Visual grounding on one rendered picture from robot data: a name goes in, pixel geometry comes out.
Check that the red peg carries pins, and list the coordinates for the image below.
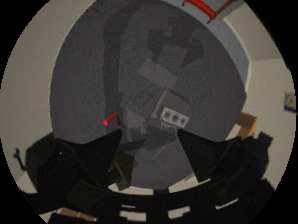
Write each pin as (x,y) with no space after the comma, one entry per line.
(110,118)

